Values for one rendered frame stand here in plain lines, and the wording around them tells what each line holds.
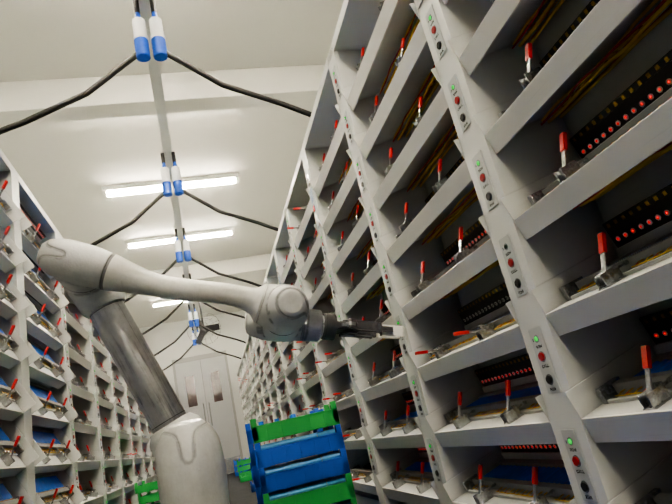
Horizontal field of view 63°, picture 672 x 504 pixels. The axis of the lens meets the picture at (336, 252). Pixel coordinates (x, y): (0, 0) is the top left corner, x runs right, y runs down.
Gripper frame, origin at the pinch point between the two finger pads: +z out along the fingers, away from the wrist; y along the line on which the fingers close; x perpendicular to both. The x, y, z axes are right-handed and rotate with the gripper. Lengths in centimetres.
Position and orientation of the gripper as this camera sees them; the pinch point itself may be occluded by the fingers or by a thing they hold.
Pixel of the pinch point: (390, 332)
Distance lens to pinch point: 161.4
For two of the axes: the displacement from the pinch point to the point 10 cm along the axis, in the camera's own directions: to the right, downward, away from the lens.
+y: -2.2, 3.4, 9.1
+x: -0.3, 9.3, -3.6
